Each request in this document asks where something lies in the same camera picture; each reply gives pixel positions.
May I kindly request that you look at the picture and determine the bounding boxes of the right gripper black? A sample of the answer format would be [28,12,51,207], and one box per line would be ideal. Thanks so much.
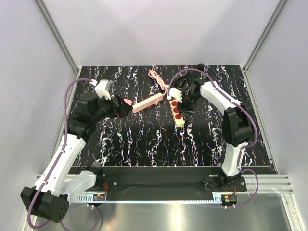
[176,90,200,116]

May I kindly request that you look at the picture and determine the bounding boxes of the aluminium frame post left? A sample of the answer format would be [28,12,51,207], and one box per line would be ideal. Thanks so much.
[34,0,79,75]

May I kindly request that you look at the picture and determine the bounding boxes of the aluminium frame post right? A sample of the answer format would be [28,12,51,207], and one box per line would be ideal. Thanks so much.
[243,0,289,73]

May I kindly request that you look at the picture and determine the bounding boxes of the aluminium frame post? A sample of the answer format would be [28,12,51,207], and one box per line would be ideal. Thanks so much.
[34,0,79,75]
[243,0,289,73]

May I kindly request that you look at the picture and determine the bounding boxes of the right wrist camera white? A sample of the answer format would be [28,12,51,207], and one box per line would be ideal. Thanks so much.
[166,88,182,102]

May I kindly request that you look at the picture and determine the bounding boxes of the black power cord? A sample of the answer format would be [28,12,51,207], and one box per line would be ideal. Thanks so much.
[169,63,205,91]

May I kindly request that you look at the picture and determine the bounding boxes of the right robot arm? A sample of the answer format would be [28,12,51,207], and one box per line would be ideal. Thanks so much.
[124,68,257,191]

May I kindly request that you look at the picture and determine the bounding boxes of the cream power strip red sockets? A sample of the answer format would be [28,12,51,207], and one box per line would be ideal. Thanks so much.
[168,97,185,128]

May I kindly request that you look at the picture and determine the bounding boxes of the pink power strip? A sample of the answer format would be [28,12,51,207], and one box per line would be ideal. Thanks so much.
[132,93,164,114]

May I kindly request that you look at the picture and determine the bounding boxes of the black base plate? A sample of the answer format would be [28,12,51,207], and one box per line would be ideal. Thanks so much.
[102,167,247,203]

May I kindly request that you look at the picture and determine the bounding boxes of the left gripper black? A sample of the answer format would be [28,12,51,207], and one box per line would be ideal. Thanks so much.
[91,92,133,122]

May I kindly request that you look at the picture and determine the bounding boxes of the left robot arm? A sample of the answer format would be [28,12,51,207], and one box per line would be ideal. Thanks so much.
[21,92,133,223]

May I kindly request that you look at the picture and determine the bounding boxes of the pink power cord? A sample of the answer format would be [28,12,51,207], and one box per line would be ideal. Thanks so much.
[148,69,169,94]

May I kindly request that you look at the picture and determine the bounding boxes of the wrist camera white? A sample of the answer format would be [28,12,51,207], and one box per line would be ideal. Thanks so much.
[166,88,182,102]
[94,79,111,100]

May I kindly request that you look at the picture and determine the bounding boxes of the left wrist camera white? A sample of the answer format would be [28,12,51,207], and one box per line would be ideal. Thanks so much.
[94,79,111,100]

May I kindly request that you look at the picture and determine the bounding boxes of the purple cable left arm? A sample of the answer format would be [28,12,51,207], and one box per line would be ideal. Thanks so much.
[26,78,102,229]

